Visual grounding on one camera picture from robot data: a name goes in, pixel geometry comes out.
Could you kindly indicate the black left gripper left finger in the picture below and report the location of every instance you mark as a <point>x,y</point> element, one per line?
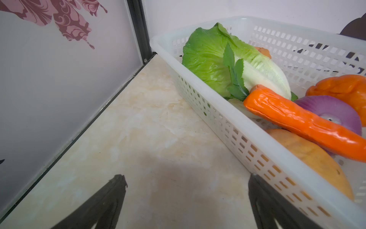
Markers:
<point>101,210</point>

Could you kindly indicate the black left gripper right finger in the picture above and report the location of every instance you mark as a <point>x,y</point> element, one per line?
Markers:
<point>272,211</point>

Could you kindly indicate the orange bell pepper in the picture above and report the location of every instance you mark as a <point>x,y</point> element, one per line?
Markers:
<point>350,89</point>

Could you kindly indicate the yellow brown potato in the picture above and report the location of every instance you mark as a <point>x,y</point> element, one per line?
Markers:
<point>314,157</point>

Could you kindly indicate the orange carrot with leaves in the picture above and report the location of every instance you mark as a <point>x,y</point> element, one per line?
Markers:
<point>285,113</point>

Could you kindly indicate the small orange fruit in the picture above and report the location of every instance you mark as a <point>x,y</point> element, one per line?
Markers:
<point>264,51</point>

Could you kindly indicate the white plastic perforated basket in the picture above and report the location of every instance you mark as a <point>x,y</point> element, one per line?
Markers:
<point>306,56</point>

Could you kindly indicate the green napa cabbage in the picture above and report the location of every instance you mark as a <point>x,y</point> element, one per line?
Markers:
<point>230,66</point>

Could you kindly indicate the black corner frame post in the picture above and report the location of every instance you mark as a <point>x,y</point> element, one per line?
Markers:
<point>137,14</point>

